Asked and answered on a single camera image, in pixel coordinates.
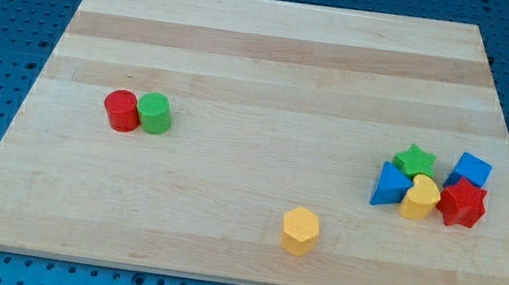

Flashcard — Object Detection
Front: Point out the green star block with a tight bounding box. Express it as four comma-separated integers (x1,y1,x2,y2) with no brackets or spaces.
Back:
392,144,436,179

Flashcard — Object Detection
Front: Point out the blue triangle block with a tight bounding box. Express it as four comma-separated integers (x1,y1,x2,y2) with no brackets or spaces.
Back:
369,161,414,205

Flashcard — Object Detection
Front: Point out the yellow heart block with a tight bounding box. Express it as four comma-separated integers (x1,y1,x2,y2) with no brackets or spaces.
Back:
398,174,441,220

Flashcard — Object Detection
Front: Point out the red cylinder block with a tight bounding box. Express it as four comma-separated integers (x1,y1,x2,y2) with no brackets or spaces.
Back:
103,89,140,132

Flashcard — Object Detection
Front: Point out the blue cube block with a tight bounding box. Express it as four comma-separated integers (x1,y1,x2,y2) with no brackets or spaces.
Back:
442,152,493,188

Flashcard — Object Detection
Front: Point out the green cylinder block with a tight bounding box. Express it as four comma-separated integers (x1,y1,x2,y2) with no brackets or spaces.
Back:
136,92,172,135

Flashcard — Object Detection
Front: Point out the red star block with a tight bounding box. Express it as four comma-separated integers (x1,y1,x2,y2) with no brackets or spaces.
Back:
436,177,488,228

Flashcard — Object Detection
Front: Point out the yellow hexagon block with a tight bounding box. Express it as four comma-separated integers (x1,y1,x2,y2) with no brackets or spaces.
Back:
280,207,320,257

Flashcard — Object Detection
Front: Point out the wooden board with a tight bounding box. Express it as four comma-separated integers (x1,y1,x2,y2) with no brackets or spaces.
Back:
0,0,509,285

